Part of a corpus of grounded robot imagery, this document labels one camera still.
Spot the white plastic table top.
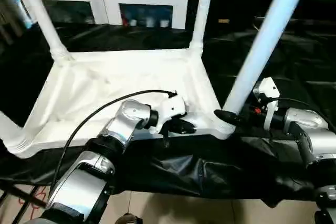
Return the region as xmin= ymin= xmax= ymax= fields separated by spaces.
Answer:
xmin=5 ymin=47 xmax=237 ymax=159

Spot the white plastic table leg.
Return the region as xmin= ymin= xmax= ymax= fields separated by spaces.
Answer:
xmin=188 ymin=0 xmax=216 ymax=57
xmin=0 ymin=110 xmax=30 ymax=154
xmin=15 ymin=0 xmax=71 ymax=63
xmin=222 ymin=0 xmax=313 ymax=120

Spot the black plastic sheet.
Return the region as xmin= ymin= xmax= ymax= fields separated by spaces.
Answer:
xmin=0 ymin=22 xmax=336 ymax=209

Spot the dark shoe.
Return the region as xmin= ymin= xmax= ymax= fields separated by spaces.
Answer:
xmin=117 ymin=213 xmax=144 ymax=224

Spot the long black pole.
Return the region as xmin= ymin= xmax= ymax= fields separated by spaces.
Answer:
xmin=254 ymin=16 xmax=336 ymax=27

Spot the black stand leg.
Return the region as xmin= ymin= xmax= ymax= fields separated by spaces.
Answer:
xmin=0 ymin=184 xmax=48 ymax=209

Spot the blue patterned roll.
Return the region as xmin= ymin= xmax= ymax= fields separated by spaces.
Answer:
xmin=10 ymin=0 xmax=34 ymax=28

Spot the grey metal stand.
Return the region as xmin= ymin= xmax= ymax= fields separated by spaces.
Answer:
xmin=0 ymin=0 xmax=24 ymax=48

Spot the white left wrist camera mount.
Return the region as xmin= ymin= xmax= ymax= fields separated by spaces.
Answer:
xmin=151 ymin=94 xmax=188 ymax=135

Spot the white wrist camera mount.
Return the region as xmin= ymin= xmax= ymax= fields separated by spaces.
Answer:
xmin=253 ymin=77 xmax=281 ymax=130
xmin=151 ymin=94 xmax=188 ymax=135

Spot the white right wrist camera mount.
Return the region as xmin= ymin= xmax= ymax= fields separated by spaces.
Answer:
xmin=253 ymin=77 xmax=281 ymax=130

